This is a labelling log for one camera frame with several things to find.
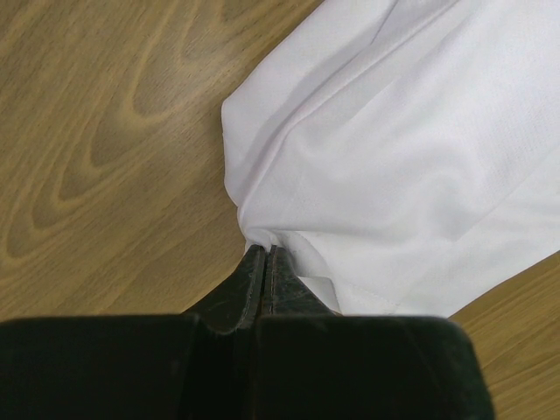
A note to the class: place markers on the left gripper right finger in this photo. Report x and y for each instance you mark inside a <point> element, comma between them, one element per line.
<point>311,363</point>

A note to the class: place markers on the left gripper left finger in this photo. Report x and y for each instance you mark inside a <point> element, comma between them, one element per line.
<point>188,365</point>

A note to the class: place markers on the white t shirt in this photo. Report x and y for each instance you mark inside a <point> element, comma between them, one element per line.
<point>406,153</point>

